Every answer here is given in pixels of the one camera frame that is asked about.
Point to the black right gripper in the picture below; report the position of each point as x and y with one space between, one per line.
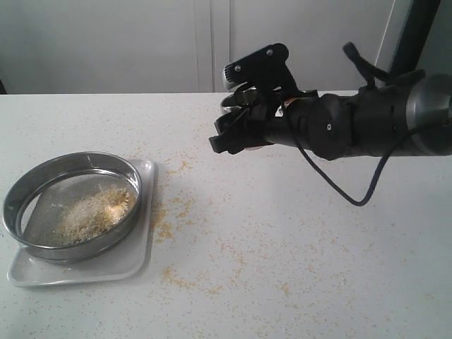
286 122

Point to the stainless steel cup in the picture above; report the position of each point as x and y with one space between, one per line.
237 100

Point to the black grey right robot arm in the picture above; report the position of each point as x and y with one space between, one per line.
409 115

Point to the white coarse grain pile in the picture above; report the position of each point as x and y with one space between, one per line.
92 216

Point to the round stainless steel sieve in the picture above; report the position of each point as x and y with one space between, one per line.
35 204

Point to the white square plastic tray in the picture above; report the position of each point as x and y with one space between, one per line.
122 261

